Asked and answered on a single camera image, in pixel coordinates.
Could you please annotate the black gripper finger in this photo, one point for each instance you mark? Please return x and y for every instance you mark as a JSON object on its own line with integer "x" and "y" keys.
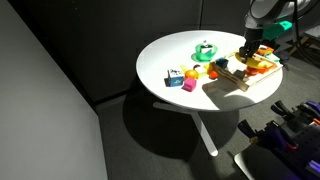
{"x": 253, "y": 53}
{"x": 243, "y": 55}

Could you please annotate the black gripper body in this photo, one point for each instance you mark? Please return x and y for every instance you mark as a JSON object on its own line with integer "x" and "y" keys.
{"x": 254, "y": 38}

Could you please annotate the yellow banana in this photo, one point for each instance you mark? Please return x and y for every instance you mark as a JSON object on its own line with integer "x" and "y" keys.
{"x": 255, "y": 60}

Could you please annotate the wooden tray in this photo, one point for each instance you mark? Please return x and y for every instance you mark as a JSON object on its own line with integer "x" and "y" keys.
{"x": 233, "y": 81}

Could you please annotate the orange arch block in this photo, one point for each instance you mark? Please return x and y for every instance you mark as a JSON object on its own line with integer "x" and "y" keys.
{"x": 265, "y": 50}

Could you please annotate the red ball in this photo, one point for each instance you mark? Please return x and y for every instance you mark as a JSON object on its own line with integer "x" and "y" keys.
{"x": 251, "y": 71}

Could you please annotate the gray cube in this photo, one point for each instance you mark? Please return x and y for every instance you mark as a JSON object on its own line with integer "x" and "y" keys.
{"x": 239, "y": 74}

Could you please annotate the orange cube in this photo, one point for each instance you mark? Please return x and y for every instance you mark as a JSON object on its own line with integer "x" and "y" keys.
{"x": 264, "y": 70}

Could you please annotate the green cube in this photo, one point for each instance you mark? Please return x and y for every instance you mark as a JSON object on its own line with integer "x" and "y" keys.
{"x": 273, "y": 57}

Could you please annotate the blue cube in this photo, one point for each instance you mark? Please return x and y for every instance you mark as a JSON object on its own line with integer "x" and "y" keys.
{"x": 222, "y": 63}

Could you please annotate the small red toy fruit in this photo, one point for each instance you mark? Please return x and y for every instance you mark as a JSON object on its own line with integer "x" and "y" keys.
{"x": 213, "y": 74}

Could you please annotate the small printed box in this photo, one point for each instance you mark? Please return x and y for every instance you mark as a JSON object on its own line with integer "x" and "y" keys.
{"x": 206, "y": 47}

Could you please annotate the yellow toy fruit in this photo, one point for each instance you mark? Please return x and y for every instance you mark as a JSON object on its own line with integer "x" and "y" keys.
{"x": 207, "y": 67}

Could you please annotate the green bowl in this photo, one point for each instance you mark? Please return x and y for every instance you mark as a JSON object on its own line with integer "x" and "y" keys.
{"x": 200, "y": 55}

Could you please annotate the orange fruit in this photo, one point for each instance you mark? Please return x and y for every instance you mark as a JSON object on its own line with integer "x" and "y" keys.
{"x": 192, "y": 74}

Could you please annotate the wooden side table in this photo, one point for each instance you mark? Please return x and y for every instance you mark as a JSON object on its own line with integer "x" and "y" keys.
{"x": 311, "y": 35}

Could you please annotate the magenta cube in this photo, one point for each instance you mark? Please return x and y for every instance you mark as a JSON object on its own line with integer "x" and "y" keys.
{"x": 189, "y": 84}

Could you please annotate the purple spring clamp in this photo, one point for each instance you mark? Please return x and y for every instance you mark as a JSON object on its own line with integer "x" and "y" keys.
{"x": 283, "y": 111}
{"x": 270, "y": 135}

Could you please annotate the blue white toy block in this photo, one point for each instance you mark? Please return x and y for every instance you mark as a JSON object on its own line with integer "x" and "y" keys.
{"x": 175, "y": 78}

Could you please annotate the white table base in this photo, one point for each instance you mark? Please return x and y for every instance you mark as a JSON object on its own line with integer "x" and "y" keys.
{"x": 203, "y": 133}

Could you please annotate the black perforated breadboard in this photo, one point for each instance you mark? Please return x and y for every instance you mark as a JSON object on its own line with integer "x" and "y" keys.
{"x": 305, "y": 146}

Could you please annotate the robot mounting cart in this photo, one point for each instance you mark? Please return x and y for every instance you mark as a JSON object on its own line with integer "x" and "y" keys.
{"x": 253, "y": 165}

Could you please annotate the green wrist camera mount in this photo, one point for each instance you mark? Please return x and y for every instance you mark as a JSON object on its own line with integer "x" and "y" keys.
{"x": 278, "y": 29}

